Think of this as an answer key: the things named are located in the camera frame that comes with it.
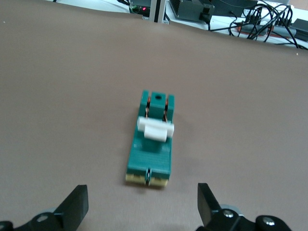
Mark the dark grey power supply box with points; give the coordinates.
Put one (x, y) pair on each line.
(187, 10)

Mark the black power adapter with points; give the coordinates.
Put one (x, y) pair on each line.
(300, 26)

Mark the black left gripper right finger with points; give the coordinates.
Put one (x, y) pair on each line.
(207, 207)

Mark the circuit board red LED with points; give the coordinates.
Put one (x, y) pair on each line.
(140, 8)

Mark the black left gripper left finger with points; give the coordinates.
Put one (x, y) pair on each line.
(72, 207)

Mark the grey power strip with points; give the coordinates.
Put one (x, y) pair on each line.
(276, 30)

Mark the aluminium camera mount post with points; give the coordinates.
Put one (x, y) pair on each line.
(158, 9)

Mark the green terminal block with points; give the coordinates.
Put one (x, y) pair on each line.
(149, 161)

